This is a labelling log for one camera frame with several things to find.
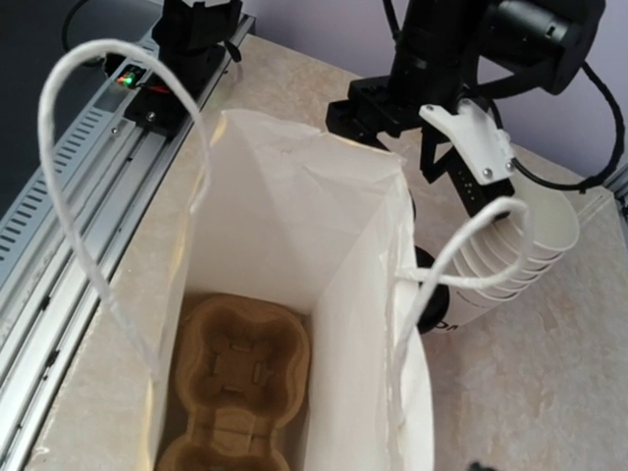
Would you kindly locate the brown cardboard cup carrier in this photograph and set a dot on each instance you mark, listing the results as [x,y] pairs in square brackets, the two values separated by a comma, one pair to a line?
[241,374]

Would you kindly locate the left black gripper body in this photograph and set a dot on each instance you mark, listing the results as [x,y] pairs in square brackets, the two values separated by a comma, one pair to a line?
[370,109]

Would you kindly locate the aluminium front frame rail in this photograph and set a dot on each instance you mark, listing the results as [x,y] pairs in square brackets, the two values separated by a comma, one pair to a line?
[109,168]

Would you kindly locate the brown paper bag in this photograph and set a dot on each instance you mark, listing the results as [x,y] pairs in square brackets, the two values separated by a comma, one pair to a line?
[270,210]

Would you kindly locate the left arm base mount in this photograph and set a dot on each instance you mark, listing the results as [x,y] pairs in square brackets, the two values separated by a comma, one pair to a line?
[193,40]

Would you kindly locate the stack of white paper cups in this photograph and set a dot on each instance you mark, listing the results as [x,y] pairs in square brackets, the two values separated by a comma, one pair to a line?
[555,228]

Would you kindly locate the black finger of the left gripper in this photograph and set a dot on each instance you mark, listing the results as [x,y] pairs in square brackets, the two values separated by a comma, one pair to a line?
[431,166]

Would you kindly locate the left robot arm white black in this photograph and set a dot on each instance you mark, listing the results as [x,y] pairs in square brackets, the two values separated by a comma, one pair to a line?
[446,51]

